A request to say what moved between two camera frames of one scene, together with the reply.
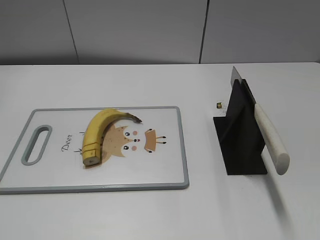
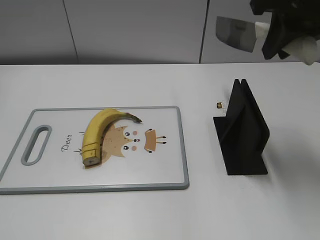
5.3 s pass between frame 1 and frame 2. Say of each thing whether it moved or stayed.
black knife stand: stayed
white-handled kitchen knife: moved
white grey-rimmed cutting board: stayed
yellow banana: stayed
